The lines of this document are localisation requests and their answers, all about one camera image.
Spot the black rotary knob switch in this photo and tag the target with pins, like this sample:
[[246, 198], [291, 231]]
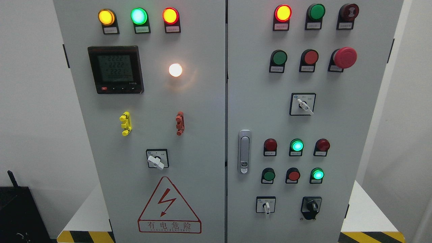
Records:
[[310, 207]]

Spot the red terminal connector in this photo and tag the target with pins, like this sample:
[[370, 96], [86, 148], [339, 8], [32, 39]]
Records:
[[180, 126]]

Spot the dark red indicator light left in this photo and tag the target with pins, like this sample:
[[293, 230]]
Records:
[[270, 147]]

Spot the white glowing indicator light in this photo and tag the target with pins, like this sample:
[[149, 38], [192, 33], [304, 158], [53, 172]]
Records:
[[175, 70]]

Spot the green push button lower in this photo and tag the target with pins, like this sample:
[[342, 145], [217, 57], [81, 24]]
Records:
[[268, 175]]

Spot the green push button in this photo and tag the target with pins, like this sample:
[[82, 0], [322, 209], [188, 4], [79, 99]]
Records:
[[268, 175], [277, 61]]

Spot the left grey cabinet door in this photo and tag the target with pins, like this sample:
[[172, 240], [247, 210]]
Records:
[[197, 157]]

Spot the grey cabinet door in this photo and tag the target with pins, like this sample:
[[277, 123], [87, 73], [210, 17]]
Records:
[[197, 157], [259, 101]]

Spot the green lit indicator light middle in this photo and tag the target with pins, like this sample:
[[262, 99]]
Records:
[[296, 147]]

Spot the green push button upper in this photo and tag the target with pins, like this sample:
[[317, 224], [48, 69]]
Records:
[[277, 61]]

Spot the yellow terminal connector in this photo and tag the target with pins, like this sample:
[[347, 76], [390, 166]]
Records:
[[125, 119]]

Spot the red push button lower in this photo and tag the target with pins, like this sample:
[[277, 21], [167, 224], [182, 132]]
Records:
[[292, 176]]

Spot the red push button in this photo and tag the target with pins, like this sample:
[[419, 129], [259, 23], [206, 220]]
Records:
[[308, 60], [292, 176]]

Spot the right grey cabinet door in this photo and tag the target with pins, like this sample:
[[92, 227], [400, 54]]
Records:
[[259, 101]]

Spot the red electrical danger warning sticker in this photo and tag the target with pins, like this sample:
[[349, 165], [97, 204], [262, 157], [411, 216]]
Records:
[[167, 211]]

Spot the black digital power meter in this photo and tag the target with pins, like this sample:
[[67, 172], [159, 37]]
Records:
[[116, 69]]

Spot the red push button upper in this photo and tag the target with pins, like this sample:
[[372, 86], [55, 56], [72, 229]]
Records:
[[308, 60]]

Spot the green lit button lower right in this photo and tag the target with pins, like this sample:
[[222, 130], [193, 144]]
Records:
[[316, 176]]

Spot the red indicator light top left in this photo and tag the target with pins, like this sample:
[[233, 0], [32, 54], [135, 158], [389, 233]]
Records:
[[171, 20]]

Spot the red indicator light top right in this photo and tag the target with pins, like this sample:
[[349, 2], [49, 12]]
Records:
[[281, 18]]

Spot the green indicator light top left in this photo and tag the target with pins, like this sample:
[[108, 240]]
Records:
[[140, 21]]

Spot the red emergency stop mushroom button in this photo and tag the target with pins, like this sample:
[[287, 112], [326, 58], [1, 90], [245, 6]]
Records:
[[341, 59]]

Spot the green indicator light top right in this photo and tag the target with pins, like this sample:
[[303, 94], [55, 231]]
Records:
[[314, 16]]

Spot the yellow indicator light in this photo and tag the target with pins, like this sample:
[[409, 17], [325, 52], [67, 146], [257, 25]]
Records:
[[108, 21]]

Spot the dark red buzzer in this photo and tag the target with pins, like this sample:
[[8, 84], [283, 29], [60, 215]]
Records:
[[346, 17]]

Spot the white platform with hazard stripes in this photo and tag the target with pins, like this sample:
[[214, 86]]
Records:
[[364, 223]]

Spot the black box with antenna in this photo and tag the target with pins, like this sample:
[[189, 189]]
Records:
[[20, 221]]

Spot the silver door latch handle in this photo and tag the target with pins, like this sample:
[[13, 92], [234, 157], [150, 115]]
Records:
[[244, 151]]

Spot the white selector switch left door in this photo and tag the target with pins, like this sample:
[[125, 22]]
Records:
[[157, 158]]

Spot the white selector switch upper right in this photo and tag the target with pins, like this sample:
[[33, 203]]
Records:
[[302, 104]]

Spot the white selector switch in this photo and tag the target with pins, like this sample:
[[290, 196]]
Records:
[[302, 104], [265, 204]]

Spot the white selector switch lower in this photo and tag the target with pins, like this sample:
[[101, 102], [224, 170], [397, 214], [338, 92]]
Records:
[[265, 204]]

